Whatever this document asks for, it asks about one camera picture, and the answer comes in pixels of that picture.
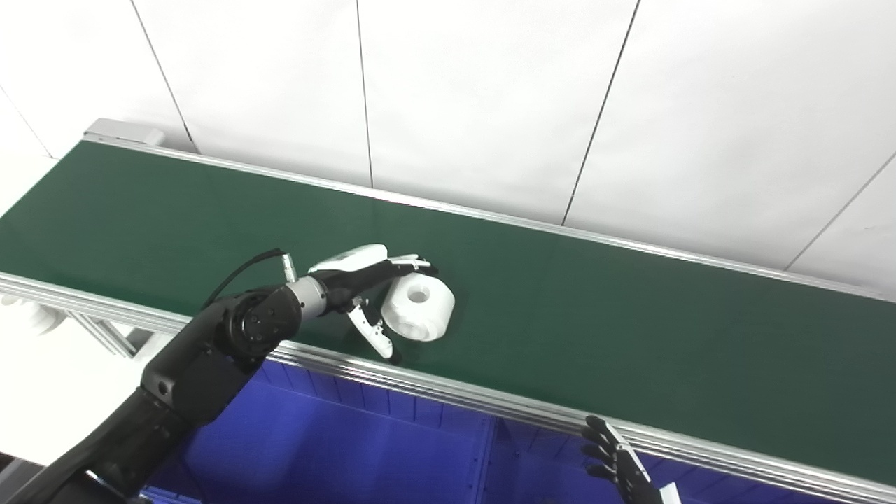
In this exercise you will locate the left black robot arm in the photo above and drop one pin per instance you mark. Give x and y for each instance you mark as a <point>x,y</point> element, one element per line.
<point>203,364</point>

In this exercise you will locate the blue plastic bin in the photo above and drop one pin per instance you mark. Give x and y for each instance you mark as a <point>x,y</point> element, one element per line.
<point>553,469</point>
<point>336,441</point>

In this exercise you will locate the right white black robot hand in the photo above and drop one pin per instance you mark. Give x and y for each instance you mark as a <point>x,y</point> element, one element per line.
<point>626,476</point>

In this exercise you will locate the white round plastic part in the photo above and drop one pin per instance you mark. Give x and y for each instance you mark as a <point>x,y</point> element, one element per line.
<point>420,311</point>

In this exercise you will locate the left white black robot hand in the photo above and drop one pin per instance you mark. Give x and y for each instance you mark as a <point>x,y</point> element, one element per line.
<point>350,274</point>

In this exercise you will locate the green conveyor belt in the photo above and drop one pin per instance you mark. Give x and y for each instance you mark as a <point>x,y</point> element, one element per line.
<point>630,329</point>

